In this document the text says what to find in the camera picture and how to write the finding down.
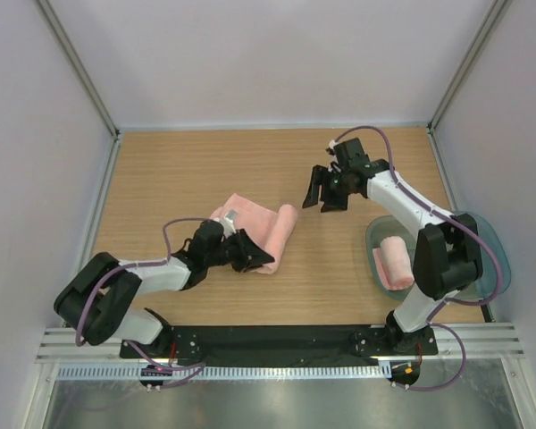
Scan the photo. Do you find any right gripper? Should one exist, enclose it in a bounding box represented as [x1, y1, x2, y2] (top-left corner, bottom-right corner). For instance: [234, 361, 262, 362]
[303, 165, 351, 214]

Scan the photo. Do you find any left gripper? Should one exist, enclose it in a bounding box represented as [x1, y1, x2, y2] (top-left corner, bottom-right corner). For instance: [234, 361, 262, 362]
[205, 228, 273, 273]

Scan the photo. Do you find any plain pink towel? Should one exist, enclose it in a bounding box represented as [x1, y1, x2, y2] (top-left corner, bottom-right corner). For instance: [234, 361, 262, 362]
[210, 193, 297, 274]

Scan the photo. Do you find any pink bunny towel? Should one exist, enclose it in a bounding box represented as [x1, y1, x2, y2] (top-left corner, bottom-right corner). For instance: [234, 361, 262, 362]
[373, 236, 415, 291]

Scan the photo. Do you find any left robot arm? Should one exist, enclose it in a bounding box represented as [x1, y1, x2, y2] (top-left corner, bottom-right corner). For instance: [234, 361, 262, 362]
[54, 218, 274, 358]

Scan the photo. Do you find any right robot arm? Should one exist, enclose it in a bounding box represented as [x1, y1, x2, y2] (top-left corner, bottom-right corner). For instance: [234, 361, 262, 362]
[303, 139, 483, 354]

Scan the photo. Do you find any clear blue plastic tray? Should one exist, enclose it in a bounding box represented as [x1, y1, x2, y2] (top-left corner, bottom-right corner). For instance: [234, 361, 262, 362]
[364, 210, 513, 305]

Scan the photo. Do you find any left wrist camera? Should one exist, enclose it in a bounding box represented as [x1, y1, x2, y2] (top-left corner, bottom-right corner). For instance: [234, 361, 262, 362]
[220, 210, 239, 235]

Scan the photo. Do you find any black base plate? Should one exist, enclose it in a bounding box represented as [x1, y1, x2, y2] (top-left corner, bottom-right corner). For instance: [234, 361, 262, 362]
[138, 324, 439, 359]

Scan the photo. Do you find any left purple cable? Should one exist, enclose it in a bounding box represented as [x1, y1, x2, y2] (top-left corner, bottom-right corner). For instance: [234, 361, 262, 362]
[74, 216, 206, 390]

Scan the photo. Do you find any white slotted cable duct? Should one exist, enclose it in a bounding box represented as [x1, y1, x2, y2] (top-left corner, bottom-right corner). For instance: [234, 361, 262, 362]
[55, 362, 391, 382]

